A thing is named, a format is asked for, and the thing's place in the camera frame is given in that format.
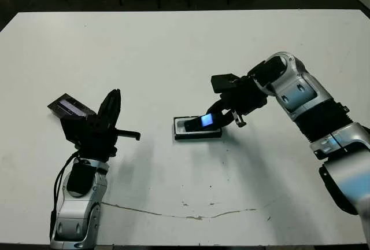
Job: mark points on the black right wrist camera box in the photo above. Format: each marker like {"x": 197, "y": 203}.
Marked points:
{"x": 224, "y": 83}

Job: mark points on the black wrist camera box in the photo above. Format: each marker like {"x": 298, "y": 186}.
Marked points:
{"x": 73, "y": 130}
{"x": 224, "y": 83}

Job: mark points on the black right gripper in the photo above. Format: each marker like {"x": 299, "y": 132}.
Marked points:
{"x": 245, "y": 96}

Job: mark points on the black box with white insert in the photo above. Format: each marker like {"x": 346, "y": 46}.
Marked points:
{"x": 179, "y": 132}

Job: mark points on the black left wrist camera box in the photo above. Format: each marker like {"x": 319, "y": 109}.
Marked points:
{"x": 73, "y": 130}

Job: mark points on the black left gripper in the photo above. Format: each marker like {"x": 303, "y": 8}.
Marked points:
{"x": 98, "y": 143}

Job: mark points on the slim black camera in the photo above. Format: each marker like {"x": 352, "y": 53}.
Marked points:
{"x": 199, "y": 122}

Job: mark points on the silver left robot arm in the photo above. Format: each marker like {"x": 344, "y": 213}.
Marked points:
{"x": 72, "y": 209}

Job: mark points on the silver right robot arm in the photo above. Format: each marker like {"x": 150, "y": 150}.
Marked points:
{"x": 297, "y": 88}

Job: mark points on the black box lid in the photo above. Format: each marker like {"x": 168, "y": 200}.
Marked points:
{"x": 69, "y": 106}

